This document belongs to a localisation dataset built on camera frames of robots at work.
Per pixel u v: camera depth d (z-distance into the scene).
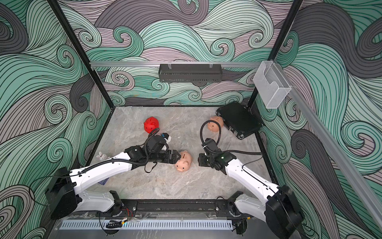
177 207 0.74
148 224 0.70
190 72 0.95
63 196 0.39
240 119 1.04
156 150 0.61
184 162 0.80
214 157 0.62
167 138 0.73
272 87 0.82
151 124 0.97
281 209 0.38
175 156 0.71
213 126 0.98
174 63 0.93
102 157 0.83
